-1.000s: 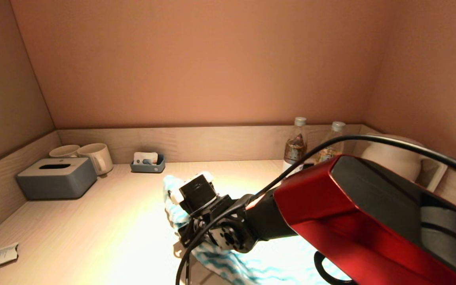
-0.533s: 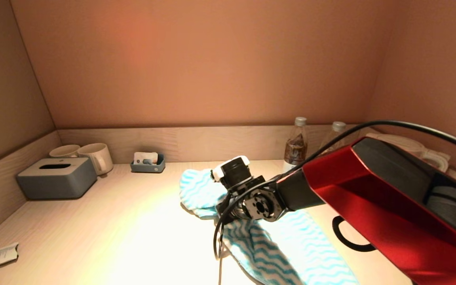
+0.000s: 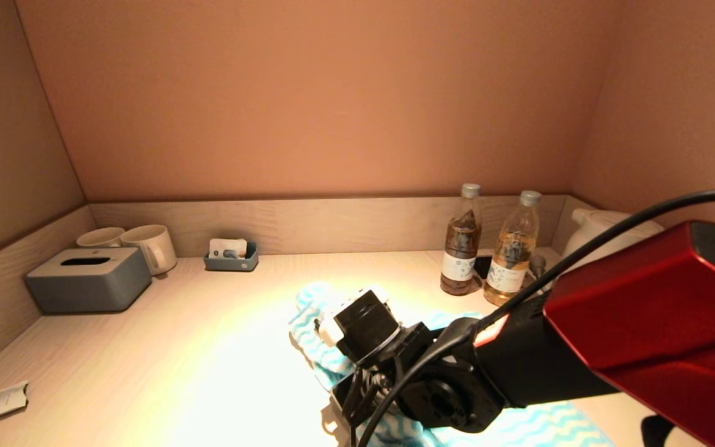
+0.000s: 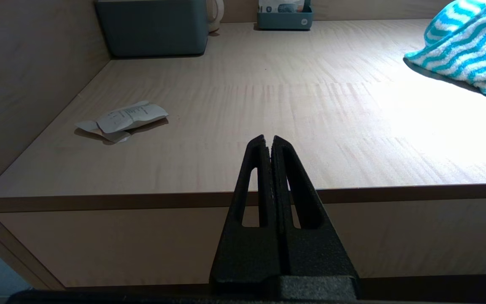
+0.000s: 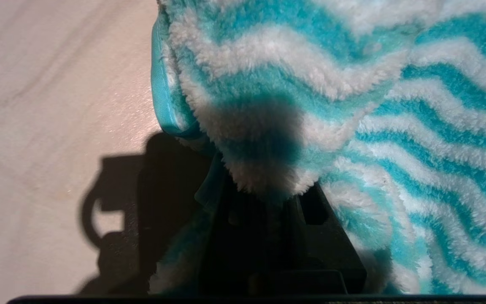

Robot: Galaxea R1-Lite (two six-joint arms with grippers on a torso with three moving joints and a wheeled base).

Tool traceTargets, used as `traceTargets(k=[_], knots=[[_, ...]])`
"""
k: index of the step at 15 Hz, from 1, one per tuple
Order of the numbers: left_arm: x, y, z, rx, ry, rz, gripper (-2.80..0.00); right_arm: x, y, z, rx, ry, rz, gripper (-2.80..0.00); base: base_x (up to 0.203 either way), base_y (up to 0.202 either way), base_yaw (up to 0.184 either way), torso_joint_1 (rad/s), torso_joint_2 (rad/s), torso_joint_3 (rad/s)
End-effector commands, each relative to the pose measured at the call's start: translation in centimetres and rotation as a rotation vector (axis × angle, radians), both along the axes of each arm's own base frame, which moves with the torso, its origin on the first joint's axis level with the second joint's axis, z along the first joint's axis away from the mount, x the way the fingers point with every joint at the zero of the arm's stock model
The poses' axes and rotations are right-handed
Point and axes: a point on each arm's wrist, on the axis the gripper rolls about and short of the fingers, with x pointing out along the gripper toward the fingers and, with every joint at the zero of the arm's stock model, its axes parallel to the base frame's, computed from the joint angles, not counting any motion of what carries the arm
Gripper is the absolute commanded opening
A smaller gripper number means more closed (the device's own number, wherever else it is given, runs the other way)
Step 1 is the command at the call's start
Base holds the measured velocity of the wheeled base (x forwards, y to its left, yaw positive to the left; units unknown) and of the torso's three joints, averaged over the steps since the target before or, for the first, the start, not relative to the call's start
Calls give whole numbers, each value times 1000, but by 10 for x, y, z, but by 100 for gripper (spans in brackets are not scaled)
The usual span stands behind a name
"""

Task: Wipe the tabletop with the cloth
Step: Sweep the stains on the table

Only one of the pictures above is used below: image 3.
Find grey tissue box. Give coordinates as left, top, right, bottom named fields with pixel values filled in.
left=25, top=247, right=153, bottom=314

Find small blue-grey tray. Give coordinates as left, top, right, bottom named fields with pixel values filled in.
left=203, top=242, right=259, bottom=272

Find white electric kettle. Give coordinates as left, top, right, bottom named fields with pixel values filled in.
left=561, top=208, right=665, bottom=274

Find amber tea bottle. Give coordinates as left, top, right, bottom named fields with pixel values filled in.
left=483, top=189, right=542, bottom=307

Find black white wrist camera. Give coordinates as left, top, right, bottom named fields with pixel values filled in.
left=317, top=287, right=403, bottom=367

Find blue white striped towel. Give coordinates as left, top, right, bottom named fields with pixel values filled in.
left=288, top=281, right=616, bottom=447

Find white sachet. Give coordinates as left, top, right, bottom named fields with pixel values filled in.
left=209, top=238, right=248, bottom=259

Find dark tea bottle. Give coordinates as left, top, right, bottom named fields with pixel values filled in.
left=439, top=183, right=482, bottom=296

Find white ceramic mug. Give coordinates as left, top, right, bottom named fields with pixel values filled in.
left=120, top=224, right=178, bottom=276
left=76, top=227, right=126, bottom=249

